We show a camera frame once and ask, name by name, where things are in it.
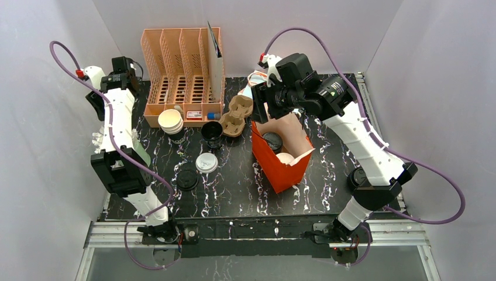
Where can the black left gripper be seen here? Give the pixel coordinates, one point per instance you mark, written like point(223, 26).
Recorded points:
point(126, 80)

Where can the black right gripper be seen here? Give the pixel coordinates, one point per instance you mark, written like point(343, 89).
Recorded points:
point(259, 102)

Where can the brown pulp cup carrier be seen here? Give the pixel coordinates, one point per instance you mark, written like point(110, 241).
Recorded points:
point(233, 122)

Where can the orange paper bag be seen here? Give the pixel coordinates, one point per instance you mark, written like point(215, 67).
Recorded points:
point(296, 144)

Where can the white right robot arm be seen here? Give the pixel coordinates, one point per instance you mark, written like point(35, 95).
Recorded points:
point(385, 172)

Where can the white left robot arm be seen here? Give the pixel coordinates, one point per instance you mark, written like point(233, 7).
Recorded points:
point(120, 158)

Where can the light blue paper bag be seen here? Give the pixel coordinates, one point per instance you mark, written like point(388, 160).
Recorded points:
point(254, 78)

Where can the orange plastic file organizer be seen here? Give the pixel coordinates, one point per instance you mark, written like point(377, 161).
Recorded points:
point(177, 64)

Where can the white wrapped straws bundle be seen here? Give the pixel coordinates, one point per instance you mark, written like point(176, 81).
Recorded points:
point(97, 139)

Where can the green straw holder cup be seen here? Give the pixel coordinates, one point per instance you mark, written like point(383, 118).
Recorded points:
point(138, 147)

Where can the red white small box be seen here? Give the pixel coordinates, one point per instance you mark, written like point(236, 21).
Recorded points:
point(194, 115)

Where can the grey folder in organizer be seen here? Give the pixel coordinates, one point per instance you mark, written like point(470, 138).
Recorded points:
point(215, 60)

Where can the blue capped small bottle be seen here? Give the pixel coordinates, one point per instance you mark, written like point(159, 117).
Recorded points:
point(213, 116)

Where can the black paper cup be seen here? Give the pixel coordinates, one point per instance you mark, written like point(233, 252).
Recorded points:
point(212, 134)

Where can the white cup lid underneath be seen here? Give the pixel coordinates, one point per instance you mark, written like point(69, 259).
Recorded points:
point(206, 162)

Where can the aluminium rail frame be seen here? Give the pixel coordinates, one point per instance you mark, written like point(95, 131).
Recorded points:
point(127, 235)

